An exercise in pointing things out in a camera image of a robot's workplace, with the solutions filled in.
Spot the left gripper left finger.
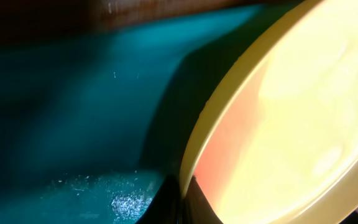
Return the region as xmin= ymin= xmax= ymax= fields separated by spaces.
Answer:
xmin=136 ymin=175 xmax=181 ymax=224

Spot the yellow plate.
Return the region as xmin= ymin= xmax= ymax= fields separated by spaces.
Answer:
xmin=179 ymin=0 xmax=358 ymax=223

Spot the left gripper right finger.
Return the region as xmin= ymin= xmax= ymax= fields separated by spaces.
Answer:
xmin=183 ymin=177 xmax=223 ymax=224

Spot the teal plastic tray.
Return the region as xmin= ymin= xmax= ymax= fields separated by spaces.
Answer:
xmin=0 ymin=2 xmax=295 ymax=223

